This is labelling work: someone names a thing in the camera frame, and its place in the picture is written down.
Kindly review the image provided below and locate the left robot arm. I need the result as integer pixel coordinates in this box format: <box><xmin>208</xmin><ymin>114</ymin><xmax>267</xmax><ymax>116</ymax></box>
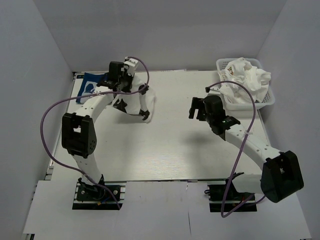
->
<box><xmin>61</xmin><ymin>57</ymin><xmax>138</xmax><ymax>200</ymax></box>

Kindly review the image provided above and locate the pile of white t-shirts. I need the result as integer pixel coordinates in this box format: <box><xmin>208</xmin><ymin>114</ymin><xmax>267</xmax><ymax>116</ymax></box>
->
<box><xmin>218</xmin><ymin>57</ymin><xmax>271</xmax><ymax>104</ymax></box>

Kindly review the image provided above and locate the folded blue printed t-shirt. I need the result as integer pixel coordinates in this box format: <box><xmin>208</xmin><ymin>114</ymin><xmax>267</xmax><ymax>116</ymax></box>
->
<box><xmin>75</xmin><ymin>72</ymin><xmax>108</xmax><ymax>105</ymax></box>

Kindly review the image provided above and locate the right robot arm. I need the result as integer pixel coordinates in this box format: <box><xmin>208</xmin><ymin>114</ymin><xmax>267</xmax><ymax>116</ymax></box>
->
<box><xmin>188</xmin><ymin>95</ymin><xmax>305</xmax><ymax>203</ymax></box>

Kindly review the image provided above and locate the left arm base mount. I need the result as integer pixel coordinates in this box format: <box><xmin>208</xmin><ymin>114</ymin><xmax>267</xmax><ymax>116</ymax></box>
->
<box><xmin>72</xmin><ymin>181</ymin><xmax>126</xmax><ymax>211</ymax></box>

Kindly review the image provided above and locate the white plastic laundry basket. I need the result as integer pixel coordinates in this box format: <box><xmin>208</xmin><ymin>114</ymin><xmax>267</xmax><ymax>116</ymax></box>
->
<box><xmin>216</xmin><ymin>57</ymin><xmax>276</xmax><ymax>111</ymax></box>

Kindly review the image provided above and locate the white t-shirt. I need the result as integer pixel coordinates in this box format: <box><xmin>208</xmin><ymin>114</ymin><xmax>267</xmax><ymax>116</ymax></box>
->
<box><xmin>111</xmin><ymin>86</ymin><xmax>156</xmax><ymax>123</ymax></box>

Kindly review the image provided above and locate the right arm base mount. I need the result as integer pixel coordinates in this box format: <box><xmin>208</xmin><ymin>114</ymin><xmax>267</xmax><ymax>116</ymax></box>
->
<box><xmin>204</xmin><ymin>183</ymin><xmax>257</xmax><ymax>213</ymax></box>

